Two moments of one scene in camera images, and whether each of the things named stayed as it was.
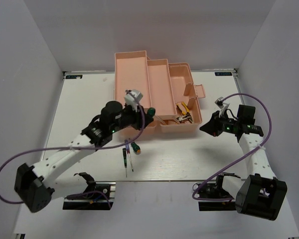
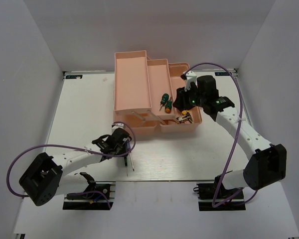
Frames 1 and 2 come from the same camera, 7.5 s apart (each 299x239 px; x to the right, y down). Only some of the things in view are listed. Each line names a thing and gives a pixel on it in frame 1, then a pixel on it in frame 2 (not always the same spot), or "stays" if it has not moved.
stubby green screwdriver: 151,111 -> 164,99
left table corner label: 74,76 stays
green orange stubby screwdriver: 136,148 -> 168,106
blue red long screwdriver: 128,151 stays
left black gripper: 138,122 -> 124,150
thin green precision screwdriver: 124,152 stays
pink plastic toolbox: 167,91 stays
